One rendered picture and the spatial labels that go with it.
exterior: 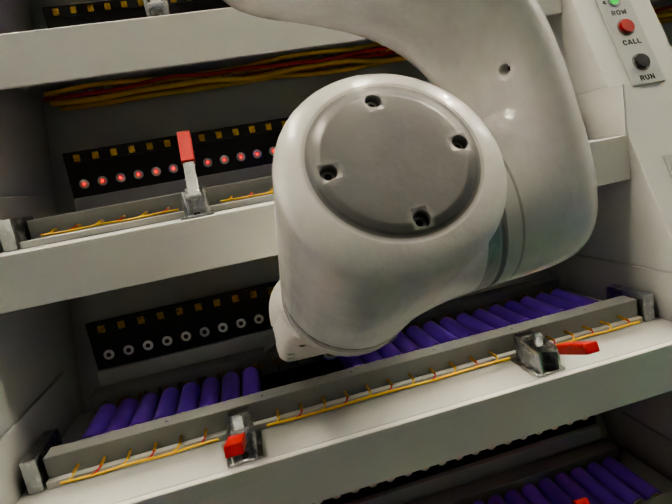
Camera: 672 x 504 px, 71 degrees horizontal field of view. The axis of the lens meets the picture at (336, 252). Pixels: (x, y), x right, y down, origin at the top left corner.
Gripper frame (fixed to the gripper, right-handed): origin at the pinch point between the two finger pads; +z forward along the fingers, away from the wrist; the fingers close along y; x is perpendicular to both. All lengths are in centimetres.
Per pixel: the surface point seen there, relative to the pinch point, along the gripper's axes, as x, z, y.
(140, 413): 2.0, 2.0, 18.3
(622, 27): -22.5, -10.6, -37.4
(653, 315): 6.0, -1.7, -32.3
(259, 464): 8.9, -5.8, 8.2
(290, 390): 3.9, -1.9, 4.6
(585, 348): 7.3, -11.8, -17.0
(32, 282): -8.9, -7.4, 22.7
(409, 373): 5.1, -1.8, -6.2
